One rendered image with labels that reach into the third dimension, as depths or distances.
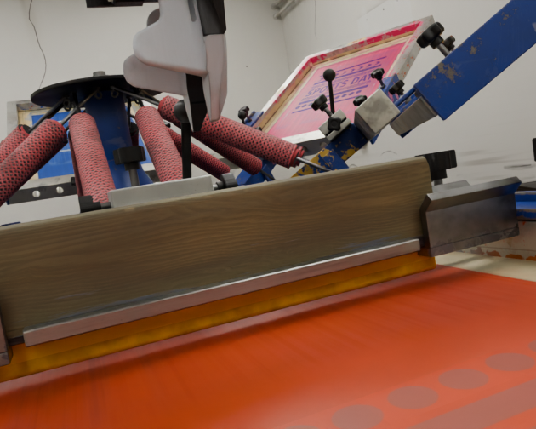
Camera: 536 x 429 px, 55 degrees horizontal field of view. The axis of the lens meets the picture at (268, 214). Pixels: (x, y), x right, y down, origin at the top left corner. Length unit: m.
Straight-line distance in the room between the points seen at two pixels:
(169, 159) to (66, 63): 3.77
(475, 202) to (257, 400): 0.28
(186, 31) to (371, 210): 0.20
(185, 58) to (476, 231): 0.28
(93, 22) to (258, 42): 1.44
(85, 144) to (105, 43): 3.76
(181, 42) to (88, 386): 0.22
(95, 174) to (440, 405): 0.71
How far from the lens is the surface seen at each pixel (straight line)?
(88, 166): 0.89
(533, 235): 0.50
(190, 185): 0.65
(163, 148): 0.92
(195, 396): 0.30
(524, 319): 0.35
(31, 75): 4.62
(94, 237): 0.36
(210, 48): 0.35
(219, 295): 0.36
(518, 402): 0.25
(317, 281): 0.42
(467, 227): 0.47
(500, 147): 2.97
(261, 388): 0.29
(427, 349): 0.31
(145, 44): 0.35
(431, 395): 0.26
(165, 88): 0.41
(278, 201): 0.39
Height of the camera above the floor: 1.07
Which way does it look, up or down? 4 degrees down
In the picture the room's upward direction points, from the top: 9 degrees counter-clockwise
